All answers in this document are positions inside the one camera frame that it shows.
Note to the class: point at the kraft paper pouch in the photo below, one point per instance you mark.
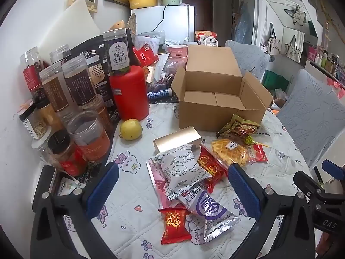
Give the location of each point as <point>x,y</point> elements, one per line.
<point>145,72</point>

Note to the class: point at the white quilted cartoon tablecloth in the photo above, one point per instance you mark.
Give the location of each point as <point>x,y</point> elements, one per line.
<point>140,183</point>

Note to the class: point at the short jar brown label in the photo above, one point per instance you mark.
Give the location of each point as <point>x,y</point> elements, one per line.
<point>103,116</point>

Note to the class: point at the gold paper box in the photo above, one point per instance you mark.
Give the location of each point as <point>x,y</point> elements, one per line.
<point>175,140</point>

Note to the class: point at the silver purple snack packet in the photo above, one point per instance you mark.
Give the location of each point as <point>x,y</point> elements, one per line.
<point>207,207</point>

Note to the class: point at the red white snack bag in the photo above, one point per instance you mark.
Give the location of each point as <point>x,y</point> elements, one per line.
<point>204,34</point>

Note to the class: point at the white tote bag black print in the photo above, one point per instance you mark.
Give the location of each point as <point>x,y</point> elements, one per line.
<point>292,47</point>
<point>296,14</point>
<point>272,43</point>

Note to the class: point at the pink ribbon-print packet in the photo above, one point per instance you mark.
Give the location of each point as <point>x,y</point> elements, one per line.
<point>156,178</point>

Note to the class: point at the white fridge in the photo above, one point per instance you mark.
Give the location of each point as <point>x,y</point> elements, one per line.
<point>175,19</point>

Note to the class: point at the white sachet green print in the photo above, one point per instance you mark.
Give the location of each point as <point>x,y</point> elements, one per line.
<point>67,187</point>

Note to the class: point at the green brown snack packet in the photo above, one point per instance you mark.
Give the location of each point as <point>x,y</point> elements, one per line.
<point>240,129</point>

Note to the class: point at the shelf with small bottles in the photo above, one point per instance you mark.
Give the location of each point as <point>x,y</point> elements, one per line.
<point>326,59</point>

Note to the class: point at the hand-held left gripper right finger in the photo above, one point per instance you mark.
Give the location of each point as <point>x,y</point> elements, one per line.
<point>244,191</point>

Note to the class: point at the blue plastic cover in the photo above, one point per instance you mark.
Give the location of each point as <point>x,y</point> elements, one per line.
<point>244,24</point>

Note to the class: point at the red green packet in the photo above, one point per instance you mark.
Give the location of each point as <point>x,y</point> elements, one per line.
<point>260,153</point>

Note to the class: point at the black-lid jar white label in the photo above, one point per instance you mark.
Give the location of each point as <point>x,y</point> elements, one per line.
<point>32,124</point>

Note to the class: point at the jar with red label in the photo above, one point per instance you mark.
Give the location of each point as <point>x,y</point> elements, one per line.
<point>31,78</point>

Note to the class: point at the chair with grey leaf cover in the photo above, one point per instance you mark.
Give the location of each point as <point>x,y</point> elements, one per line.
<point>248,59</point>
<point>310,113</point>

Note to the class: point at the pack of dark sticks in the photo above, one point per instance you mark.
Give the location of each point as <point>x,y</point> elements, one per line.
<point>161,82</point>

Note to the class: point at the clear waffle packet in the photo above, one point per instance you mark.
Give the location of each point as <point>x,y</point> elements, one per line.
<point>229,151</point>

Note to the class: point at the red pouch white print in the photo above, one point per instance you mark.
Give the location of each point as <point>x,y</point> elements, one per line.
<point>145,55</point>

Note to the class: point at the person's right forearm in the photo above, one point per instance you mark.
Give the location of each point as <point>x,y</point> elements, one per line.
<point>326,244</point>

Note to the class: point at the white printed leaflet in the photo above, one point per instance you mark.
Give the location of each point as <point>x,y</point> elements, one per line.
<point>153,43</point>

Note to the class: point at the white mug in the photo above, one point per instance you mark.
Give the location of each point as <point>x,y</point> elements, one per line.
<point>210,41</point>

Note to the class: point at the yellow lemon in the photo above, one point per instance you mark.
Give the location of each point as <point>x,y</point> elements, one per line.
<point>130,129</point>

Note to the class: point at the red plastic canister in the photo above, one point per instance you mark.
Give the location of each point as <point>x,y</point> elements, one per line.
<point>129,94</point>

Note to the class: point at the black-lid jar red label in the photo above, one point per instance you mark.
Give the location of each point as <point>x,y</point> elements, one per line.
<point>71,162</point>

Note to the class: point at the white stepped cabinet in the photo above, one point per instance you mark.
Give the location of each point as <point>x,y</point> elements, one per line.
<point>272,8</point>

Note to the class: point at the small clear jar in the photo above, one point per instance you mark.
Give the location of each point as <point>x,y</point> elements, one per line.
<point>40,151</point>

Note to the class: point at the blue white tube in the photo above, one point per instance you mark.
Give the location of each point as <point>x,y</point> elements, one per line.
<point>159,94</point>

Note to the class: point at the tall jar brown label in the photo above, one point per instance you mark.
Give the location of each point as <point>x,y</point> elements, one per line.
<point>79,86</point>
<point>55,94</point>

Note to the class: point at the red packet gold lattice print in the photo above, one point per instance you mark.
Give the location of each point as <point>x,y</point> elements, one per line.
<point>210,167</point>

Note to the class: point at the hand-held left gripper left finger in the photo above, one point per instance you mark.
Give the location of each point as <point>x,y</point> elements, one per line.
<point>103,188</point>

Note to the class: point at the amber jar black lid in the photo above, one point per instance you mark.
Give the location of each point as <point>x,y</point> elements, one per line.
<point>51,116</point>

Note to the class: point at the woven straw fan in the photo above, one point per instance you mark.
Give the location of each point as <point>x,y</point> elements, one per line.
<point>132,24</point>

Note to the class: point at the large black pouch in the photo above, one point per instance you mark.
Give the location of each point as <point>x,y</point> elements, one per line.
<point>97,56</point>

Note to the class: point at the clear jar dark green label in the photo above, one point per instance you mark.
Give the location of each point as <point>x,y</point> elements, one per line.
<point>117,54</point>

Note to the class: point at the brown cardboard box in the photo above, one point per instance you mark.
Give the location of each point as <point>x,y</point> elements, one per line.
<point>204,113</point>

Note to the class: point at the green bag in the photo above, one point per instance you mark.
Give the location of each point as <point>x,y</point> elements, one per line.
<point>275,79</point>

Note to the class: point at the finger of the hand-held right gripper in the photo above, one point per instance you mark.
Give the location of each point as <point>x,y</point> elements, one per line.
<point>307,182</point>
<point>334,170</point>

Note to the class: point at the white foam board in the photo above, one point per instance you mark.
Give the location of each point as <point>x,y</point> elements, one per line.
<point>72,29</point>

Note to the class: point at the white line-drawing snack packet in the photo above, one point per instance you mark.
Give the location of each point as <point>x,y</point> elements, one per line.
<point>183,170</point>
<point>195,229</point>

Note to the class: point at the green lollipop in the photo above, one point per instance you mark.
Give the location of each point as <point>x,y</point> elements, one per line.
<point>248,140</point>

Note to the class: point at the clear jar white lid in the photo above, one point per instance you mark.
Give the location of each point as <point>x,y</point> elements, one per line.
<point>59,55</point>

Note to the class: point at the red packet gold character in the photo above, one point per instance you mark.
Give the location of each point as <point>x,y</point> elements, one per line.
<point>173,225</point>

